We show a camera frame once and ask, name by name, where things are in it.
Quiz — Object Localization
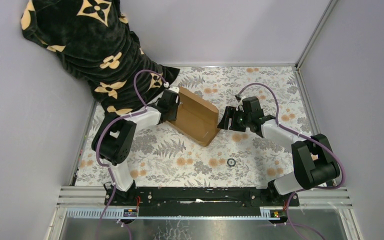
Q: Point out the brown cardboard box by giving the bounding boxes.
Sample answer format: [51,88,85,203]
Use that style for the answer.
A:
[168,87,220,147]

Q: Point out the aluminium frame rails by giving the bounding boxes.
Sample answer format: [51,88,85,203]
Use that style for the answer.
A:
[44,0,365,240]

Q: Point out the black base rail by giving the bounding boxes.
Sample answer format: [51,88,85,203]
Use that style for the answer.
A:
[104,186,300,217]

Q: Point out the black floral plush blanket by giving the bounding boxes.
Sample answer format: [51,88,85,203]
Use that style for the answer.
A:
[20,0,180,116]

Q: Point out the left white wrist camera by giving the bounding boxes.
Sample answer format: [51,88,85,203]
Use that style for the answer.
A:
[168,86,180,94]

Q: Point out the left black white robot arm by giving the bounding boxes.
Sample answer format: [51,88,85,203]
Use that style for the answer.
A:
[91,86,180,206]

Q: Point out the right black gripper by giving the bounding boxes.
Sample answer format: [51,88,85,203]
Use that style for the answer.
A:
[216,106,251,133]

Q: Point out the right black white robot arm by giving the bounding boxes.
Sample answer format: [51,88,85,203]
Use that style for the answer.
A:
[217,96,341,206]

